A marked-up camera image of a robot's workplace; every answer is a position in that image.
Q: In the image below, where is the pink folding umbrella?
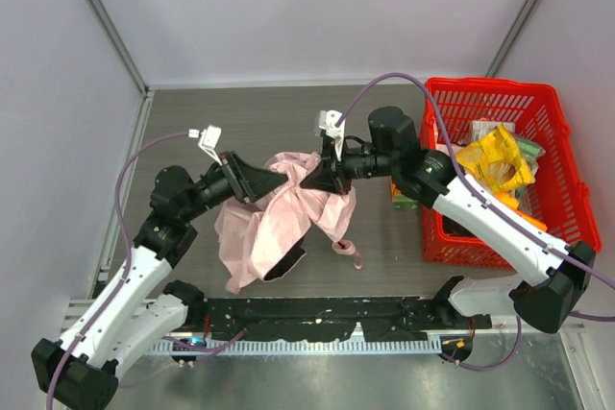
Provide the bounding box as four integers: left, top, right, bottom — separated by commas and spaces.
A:
214, 152, 363, 294

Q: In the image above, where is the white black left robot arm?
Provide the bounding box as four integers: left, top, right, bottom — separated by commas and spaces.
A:
32, 152, 287, 409

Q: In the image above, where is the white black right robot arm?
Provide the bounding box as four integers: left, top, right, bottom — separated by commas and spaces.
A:
301, 107, 596, 333

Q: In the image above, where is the orange green carton box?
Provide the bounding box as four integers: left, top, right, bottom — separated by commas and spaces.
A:
389, 180, 420, 209

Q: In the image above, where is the white wrapped packet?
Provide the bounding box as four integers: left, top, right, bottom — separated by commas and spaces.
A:
468, 119, 515, 143

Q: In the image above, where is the yellow chips bag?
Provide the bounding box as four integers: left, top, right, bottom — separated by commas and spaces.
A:
456, 125, 535, 193

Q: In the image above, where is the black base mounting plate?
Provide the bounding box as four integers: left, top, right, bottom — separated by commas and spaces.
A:
208, 297, 492, 343

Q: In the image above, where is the orange snack bag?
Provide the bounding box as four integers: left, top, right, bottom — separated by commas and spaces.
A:
494, 192, 548, 232

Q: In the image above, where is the green snack packet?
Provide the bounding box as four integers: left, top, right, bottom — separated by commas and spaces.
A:
515, 137, 546, 163

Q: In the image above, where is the red plastic basket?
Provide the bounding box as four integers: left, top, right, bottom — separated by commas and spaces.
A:
419, 77, 602, 270

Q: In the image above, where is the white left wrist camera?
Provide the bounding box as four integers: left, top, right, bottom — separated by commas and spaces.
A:
187, 125, 222, 165

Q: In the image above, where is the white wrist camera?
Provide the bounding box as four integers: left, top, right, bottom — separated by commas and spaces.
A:
187, 125, 222, 165
314, 110, 345, 160

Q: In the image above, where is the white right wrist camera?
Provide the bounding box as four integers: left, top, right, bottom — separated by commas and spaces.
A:
314, 110, 345, 160

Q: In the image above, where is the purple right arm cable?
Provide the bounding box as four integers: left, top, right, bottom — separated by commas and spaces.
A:
335, 72, 615, 373

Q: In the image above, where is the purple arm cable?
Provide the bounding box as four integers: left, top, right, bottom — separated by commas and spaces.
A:
45, 130, 201, 410
335, 72, 615, 373

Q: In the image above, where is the white slotted cable duct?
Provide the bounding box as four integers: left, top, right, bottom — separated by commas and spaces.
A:
148, 338, 442, 357

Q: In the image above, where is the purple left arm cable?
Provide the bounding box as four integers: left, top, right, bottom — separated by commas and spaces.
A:
45, 130, 201, 410

